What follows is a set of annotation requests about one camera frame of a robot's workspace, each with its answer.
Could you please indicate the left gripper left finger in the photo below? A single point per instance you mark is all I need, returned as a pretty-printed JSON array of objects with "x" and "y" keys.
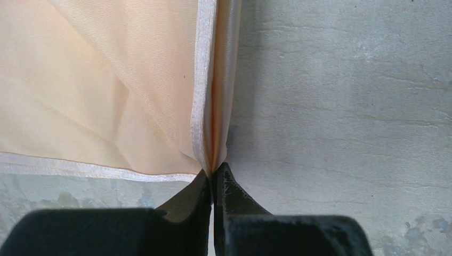
[{"x": 180, "y": 226}]

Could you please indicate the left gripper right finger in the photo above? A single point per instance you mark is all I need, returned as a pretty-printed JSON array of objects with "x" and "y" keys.
[{"x": 243, "y": 227}]

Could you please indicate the peach cloth napkin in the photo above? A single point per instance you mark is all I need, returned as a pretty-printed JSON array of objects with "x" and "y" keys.
[{"x": 137, "y": 90}]

